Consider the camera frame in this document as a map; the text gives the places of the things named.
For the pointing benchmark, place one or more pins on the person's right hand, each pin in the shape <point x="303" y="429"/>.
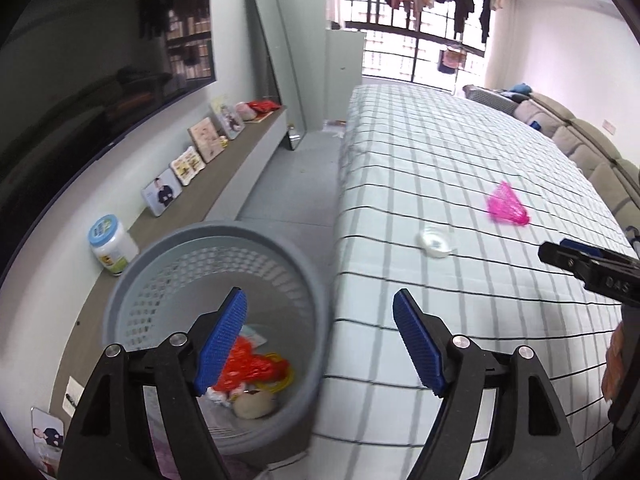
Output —
<point x="614" y="360"/>

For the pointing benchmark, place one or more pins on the beige sofa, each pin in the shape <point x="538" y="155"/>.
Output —
<point x="585" y="145"/>

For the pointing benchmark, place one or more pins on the red packet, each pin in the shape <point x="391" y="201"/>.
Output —
<point x="264" y="106"/>

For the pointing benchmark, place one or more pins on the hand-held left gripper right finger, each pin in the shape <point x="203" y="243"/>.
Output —
<point x="417" y="340"/>

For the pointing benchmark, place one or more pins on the light blue snack wrapper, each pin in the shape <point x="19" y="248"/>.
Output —
<point x="255" y="336"/>

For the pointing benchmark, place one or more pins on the wooden photo block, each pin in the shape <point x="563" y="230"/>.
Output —
<point x="204" y="139"/>

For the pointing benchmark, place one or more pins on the white cabinet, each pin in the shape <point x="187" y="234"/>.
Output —
<point x="345" y="80"/>

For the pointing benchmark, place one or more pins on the white jar with blue lid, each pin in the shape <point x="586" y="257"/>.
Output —
<point x="112" y="247"/>

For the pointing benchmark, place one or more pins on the pink plastic wrapper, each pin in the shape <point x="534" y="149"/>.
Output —
<point x="505" y="205"/>

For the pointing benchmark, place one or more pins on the window with dark grille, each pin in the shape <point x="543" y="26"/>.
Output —
<point x="390" y="55"/>

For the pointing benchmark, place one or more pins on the small yellow figurine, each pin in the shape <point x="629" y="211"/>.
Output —
<point x="223" y="142"/>

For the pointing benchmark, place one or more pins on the black framed leaning mirror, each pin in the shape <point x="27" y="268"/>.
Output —
<point x="275" y="60"/>

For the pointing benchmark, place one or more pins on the large black television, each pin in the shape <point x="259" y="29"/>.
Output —
<point x="75" y="85"/>

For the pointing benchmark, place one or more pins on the pink plush toy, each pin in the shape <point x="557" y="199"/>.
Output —
<point x="245" y="111"/>

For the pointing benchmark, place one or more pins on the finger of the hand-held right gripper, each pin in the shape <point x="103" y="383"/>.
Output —
<point x="582" y="246"/>
<point x="560" y="257"/>

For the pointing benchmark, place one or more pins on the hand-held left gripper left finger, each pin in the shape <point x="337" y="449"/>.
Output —
<point x="222" y="340"/>

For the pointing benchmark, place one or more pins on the blue cloth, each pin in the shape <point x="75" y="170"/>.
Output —
<point x="520" y="88"/>

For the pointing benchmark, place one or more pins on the grey perforated plastic basket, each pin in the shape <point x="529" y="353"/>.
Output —
<point x="150" y="260"/>

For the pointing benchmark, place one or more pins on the portrait photo frame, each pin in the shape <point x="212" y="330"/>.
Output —
<point x="161" y="194"/>
<point x="48" y="435"/>

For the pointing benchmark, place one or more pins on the small hanging laundry rack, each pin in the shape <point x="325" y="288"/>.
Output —
<point x="451" y="60"/>

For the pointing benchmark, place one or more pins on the yellow plastic piece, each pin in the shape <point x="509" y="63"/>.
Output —
<point x="286" y="367"/>

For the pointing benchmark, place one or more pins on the tall white photo frame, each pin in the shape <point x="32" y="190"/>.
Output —
<point x="227" y="117"/>

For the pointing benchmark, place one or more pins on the white ornate photo frame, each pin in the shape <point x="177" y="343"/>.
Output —
<point x="187" y="166"/>

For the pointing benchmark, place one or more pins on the red plastic bag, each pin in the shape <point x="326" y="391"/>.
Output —
<point x="250" y="365"/>

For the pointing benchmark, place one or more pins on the grey checkered blanket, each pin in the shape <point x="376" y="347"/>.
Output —
<point x="487" y="100"/>

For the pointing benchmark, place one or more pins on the white checkered tablecloth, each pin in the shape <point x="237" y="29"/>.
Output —
<point x="425" y="160"/>

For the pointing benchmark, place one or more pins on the beige crumpled paper ball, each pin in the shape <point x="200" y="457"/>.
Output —
<point x="255" y="404"/>

